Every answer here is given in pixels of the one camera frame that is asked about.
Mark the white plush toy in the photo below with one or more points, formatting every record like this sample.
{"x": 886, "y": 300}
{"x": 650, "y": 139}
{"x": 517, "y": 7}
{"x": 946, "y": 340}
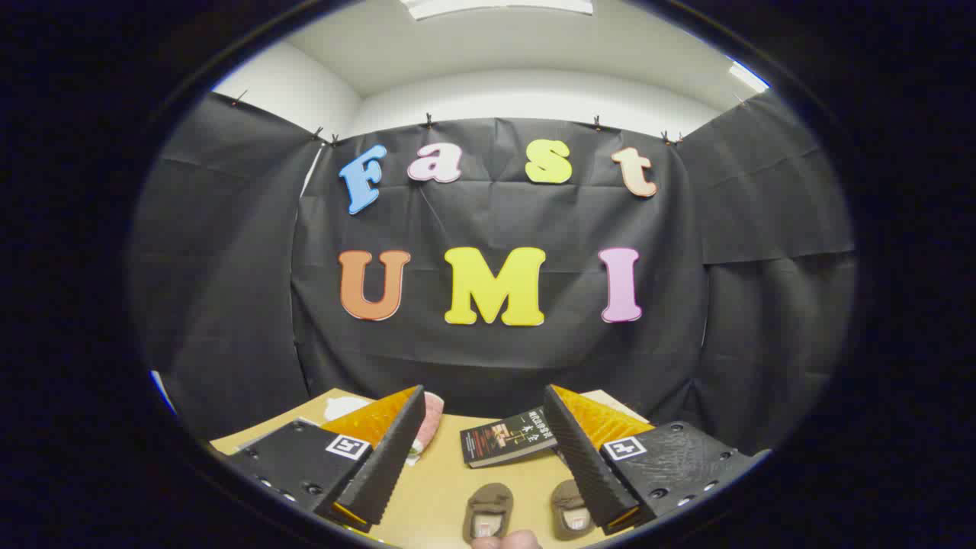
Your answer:
{"x": 345, "y": 406}

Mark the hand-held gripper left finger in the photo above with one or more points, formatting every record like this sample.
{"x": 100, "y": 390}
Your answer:
{"x": 381, "y": 473}

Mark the ceiling light panel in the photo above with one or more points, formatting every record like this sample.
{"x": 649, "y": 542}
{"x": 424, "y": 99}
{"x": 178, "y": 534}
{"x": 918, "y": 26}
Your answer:
{"x": 496, "y": 6}
{"x": 747, "y": 76}

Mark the black cover book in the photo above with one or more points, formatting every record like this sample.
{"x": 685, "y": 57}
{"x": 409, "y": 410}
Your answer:
{"x": 503, "y": 438}

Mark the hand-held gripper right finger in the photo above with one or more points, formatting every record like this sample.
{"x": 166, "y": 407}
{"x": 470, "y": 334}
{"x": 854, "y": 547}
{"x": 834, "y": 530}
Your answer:
{"x": 583, "y": 465}

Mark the watermelon slice plush toy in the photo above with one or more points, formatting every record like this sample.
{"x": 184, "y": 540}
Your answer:
{"x": 433, "y": 415}

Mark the brown fuzzy slipper shoe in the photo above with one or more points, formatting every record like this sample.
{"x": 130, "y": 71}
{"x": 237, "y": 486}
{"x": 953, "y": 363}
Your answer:
{"x": 570, "y": 503}
{"x": 488, "y": 503}

